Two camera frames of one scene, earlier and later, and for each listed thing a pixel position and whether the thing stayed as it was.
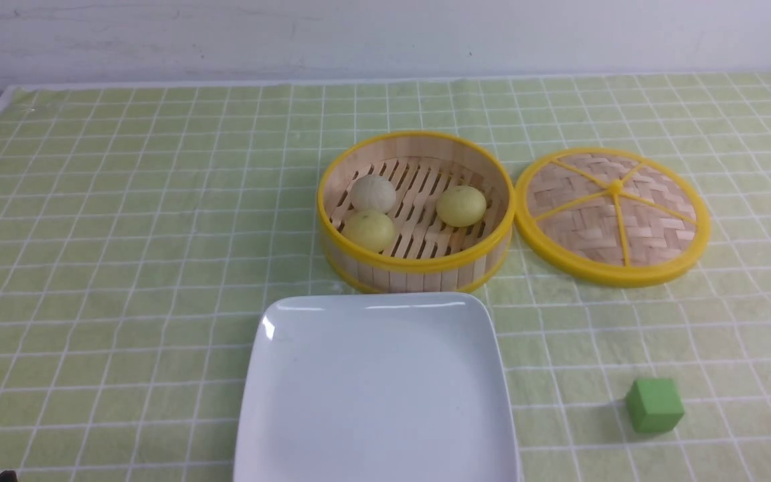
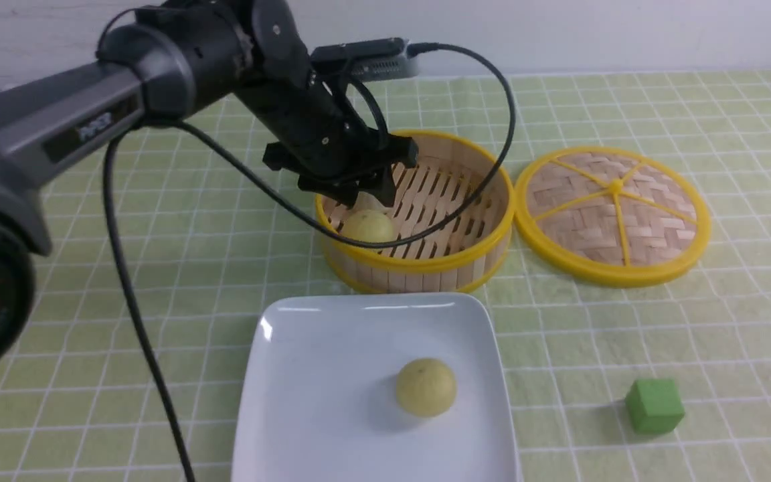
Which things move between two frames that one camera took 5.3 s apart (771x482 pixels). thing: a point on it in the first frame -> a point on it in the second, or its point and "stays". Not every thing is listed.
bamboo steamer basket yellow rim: [425, 256] stays
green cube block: [654, 405] stays
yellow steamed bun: [461, 206] -> [426, 387]
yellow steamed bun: [370, 228] stays
